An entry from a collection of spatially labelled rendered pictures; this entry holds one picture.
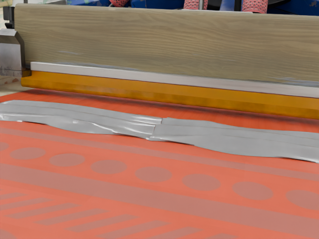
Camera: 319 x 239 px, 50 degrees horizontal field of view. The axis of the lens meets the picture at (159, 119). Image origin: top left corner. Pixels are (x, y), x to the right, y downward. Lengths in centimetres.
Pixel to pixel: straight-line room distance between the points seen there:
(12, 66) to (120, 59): 13
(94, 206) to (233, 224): 7
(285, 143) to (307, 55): 11
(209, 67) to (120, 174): 19
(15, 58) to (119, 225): 30
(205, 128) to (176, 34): 12
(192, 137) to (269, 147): 6
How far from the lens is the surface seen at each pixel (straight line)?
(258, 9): 74
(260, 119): 37
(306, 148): 27
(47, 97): 42
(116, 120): 30
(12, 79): 53
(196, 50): 36
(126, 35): 38
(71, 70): 39
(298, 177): 24
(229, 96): 37
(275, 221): 18
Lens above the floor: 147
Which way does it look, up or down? 45 degrees down
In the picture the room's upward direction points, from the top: 8 degrees counter-clockwise
